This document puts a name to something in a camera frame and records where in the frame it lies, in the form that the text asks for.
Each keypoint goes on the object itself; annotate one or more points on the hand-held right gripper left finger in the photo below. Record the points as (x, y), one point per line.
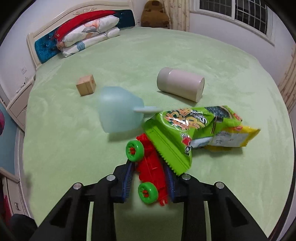
(128, 179)

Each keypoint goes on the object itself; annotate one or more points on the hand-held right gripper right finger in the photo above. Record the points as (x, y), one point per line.
(171, 185)

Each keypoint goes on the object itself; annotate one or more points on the red and green toy car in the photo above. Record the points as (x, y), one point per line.
(150, 166)

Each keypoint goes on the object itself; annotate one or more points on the green snack bag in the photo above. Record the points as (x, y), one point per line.
(192, 122)

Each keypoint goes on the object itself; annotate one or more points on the translucent blue plastic cup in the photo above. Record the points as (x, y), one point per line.
(118, 109)

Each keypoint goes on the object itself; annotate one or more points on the white mug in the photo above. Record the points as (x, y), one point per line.
(180, 83)

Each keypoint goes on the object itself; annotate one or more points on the wooden block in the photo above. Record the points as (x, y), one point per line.
(86, 85)

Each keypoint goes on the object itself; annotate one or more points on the white cabinet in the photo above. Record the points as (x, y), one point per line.
(13, 192)

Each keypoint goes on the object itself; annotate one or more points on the white nightstand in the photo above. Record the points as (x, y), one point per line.
(19, 106)

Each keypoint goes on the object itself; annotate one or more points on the floral pillow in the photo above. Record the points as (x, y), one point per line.
(92, 29)

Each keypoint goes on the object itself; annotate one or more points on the cream and blue headboard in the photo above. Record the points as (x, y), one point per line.
(42, 47)

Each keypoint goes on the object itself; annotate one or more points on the floral cream curtain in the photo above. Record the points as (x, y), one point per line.
(177, 14)
(289, 81)

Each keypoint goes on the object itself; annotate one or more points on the red pillow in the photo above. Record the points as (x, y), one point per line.
(78, 20)

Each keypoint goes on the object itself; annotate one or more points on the brown plush toy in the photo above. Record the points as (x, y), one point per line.
(153, 15)

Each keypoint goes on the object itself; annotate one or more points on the barred window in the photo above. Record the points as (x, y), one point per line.
(242, 14)

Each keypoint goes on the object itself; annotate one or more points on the white wall socket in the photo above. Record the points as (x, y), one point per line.
(23, 70)

